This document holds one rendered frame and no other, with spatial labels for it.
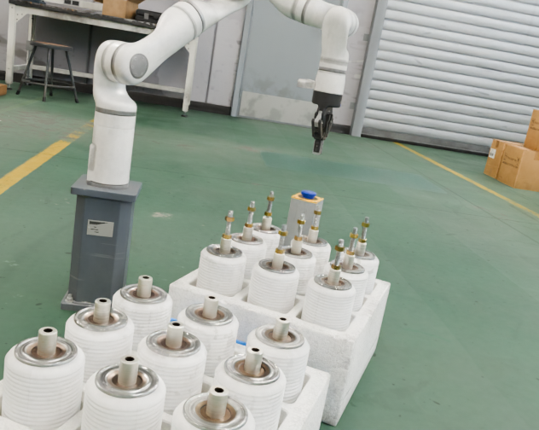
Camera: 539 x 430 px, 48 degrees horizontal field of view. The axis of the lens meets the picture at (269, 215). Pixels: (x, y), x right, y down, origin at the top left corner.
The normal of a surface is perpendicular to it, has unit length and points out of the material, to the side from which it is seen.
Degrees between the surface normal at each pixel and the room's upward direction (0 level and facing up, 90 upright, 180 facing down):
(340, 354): 90
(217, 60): 90
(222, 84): 90
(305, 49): 90
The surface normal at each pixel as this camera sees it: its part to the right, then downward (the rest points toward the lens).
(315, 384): 0.16, -0.96
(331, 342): -0.36, 0.18
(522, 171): 0.07, 0.26
